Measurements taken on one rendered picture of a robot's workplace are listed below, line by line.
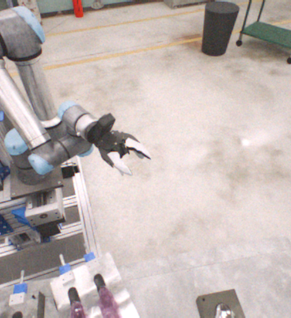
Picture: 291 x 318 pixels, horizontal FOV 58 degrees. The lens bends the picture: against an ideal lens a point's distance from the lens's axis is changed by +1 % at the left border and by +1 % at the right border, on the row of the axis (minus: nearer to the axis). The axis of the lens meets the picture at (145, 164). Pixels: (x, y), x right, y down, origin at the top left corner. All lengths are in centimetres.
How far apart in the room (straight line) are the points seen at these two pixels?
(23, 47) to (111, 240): 160
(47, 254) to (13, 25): 148
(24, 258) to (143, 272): 104
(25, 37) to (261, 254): 126
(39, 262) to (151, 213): 93
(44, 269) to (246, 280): 127
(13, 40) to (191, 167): 203
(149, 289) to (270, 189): 175
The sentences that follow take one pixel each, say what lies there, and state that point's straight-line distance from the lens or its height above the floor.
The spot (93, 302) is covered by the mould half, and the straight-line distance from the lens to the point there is 115.
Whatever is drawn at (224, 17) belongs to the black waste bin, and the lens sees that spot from 426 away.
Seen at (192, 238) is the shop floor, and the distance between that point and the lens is 222.
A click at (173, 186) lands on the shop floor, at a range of 247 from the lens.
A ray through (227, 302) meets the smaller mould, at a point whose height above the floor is 87.
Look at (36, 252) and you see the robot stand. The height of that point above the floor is 21.
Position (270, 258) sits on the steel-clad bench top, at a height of 80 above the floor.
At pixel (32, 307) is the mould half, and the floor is 89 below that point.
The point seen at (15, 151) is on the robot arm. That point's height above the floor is 123.
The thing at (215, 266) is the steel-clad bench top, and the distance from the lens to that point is 129.
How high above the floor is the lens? 198
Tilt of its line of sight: 49 degrees down
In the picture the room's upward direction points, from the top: straight up
